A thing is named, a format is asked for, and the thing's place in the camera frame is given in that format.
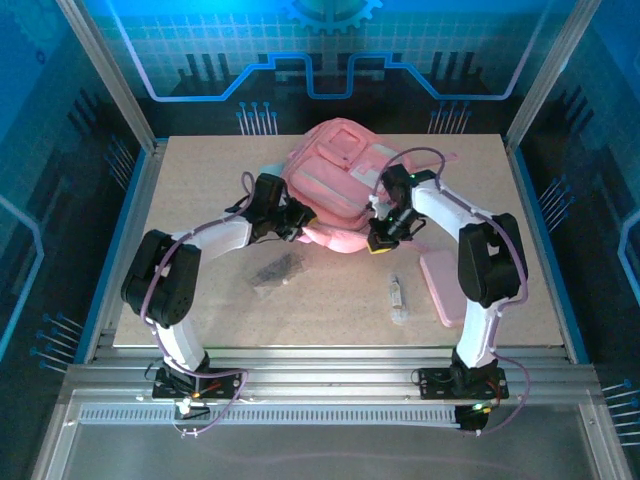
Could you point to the pink student backpack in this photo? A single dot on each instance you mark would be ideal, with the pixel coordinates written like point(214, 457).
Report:
point(325, 190)

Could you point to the clear bag of black pens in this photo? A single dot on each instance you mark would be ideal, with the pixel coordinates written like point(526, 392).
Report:
point(275, 272)

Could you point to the small glue stick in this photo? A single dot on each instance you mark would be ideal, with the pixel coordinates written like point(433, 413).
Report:
point(396, 295)

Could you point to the pink pencil case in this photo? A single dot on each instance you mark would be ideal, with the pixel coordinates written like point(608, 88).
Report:
point(440, 285)

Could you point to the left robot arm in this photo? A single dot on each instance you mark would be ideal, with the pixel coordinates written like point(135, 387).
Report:
point(225, 237)

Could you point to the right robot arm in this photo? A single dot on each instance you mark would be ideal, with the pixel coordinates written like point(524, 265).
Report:
point(440, 205)

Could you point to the small controller board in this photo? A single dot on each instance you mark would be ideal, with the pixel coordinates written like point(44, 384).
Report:
point(187, 409)
point(470, 420)

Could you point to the grey metal lower tray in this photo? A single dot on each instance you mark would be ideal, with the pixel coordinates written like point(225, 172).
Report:
point(325, 450)

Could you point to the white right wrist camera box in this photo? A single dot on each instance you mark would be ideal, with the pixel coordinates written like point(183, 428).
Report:
point(381, 202)

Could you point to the aluminium table side rail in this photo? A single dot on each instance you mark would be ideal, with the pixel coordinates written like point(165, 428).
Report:
point(527, 200)
point(142, 200)

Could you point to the aluminium front rail beam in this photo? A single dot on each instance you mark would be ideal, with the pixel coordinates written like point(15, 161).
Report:
point(325, 365)

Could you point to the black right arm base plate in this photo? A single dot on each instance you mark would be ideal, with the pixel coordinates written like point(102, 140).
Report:
point(435, 382)

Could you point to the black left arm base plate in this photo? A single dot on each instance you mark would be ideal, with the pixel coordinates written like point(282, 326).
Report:
point(225, 382)

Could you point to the aluminium frame post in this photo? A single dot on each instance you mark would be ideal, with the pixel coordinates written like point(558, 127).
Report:
point(550, 75)
point(110, 75)

